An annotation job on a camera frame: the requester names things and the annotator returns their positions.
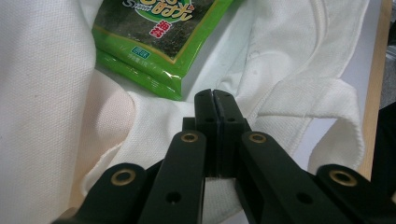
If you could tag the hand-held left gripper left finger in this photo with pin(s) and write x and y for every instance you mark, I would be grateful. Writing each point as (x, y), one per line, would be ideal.
(208, 112)

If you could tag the white tote bag green orange patches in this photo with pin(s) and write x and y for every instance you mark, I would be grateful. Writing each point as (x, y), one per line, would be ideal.
(46, 93)

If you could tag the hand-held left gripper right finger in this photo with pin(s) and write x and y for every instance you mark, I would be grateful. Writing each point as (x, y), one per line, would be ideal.
(232, 124)

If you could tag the green seaweed snack packet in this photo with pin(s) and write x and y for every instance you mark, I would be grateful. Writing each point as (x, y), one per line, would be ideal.
(149, 40)

